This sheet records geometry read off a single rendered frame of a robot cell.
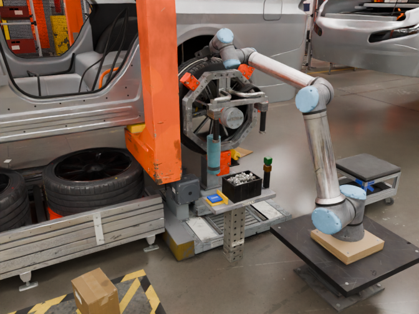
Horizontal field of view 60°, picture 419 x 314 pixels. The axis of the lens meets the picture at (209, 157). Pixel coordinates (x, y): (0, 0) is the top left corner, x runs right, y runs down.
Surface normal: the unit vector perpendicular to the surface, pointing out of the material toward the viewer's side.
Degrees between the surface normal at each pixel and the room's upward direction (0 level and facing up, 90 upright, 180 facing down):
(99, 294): 0
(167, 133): 90
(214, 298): 0
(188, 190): 90
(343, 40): 88
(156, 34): 90
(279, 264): 0
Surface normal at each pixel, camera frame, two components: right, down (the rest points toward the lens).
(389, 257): 0.00, -0.91
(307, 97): -0.76, 0.14
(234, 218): 0.47, 0.36
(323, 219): -0.71, 0.36
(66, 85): 0.36, -0.32
